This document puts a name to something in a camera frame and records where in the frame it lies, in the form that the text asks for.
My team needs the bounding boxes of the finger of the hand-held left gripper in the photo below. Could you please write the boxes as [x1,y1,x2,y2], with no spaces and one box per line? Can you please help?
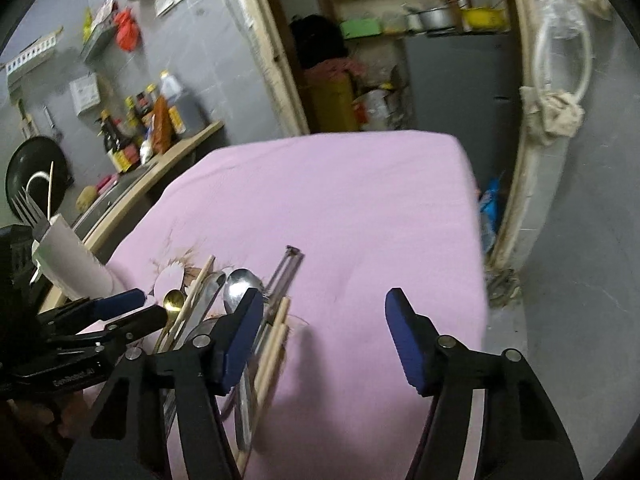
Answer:
[47,305,168,361]
[37,288,147,333]

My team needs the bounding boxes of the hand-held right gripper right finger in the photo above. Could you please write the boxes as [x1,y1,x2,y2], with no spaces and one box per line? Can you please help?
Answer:
[385,288,585,480]

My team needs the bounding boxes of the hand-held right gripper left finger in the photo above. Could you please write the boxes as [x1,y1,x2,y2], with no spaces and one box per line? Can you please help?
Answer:
[65,288,264,480]

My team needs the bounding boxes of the large silver spoon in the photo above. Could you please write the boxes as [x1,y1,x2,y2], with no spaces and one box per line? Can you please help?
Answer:
[221,268,266,453]

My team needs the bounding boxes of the white utensil holder cup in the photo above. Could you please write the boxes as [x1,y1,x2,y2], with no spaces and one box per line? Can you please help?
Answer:
[31,214,114,302]

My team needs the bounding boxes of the gold spoon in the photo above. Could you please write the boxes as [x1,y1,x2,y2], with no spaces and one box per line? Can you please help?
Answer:
[151,289,185,355]

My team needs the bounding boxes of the metal peeler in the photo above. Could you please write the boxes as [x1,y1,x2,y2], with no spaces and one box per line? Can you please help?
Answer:
[259,244,305,313]

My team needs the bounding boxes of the silver fork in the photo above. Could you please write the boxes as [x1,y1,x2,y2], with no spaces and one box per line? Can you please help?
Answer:
[11,187,50,228]

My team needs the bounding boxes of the wooden kitchen counter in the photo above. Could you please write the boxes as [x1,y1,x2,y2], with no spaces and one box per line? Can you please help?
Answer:
[37,120,225,311]

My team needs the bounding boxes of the dark soy sauce bottle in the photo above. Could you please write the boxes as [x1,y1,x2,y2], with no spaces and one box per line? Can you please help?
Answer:
[97,109,128,172]

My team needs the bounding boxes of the blue plastic bag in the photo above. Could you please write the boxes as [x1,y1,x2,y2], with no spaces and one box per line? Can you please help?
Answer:
[478,177,504,254]

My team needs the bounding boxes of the pink flower-print tablecloth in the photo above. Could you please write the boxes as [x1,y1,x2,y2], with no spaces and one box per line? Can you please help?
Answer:
[75,129,489,480]

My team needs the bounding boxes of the black wok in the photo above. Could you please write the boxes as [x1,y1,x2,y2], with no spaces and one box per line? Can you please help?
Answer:
[4,135,69,224]

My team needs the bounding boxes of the brown seasoning packet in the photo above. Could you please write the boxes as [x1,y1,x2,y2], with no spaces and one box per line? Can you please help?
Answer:
[149,95,174,156]

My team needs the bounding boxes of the large oil bottle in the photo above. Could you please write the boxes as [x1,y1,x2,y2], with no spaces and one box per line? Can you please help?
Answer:
[158,70,209,139]

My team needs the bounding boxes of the white electrical box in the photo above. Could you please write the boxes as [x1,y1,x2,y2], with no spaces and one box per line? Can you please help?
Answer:
[68,73,101,115]

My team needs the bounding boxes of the yellow cylinder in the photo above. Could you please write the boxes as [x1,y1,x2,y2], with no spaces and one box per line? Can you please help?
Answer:
[304,72,362,134]

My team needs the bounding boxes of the grey cabinet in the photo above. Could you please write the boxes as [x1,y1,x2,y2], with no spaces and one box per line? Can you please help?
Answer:
[402,30,514,134]

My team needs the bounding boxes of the red plastic bag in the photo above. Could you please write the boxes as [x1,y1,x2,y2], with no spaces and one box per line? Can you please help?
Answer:
[113,7,140,52]

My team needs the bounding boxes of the knotted white rag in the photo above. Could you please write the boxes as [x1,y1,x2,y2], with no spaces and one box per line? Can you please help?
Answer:
[519,84,585,139]

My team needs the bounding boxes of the black bag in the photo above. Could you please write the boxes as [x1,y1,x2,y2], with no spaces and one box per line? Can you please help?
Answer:
[289,14,347,69]

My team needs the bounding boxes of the green box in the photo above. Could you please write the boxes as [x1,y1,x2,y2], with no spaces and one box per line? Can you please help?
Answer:
[339,18,384,40]

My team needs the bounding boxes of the metal pot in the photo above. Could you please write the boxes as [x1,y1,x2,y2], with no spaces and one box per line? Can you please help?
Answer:
[406,5,457,36]

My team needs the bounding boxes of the yellow basin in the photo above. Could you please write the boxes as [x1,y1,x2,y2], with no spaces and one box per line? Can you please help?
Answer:
[461,6,507,31]

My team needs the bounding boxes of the white perforated bracket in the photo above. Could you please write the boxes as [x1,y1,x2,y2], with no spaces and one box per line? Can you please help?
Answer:
[4,27,65,79]

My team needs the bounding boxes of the wire wall rack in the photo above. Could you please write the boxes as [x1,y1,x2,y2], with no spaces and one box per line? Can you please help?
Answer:
[79,10,119,64]

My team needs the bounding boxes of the white hose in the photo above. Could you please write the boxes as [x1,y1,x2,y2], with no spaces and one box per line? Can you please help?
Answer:
[531,9,594,102]

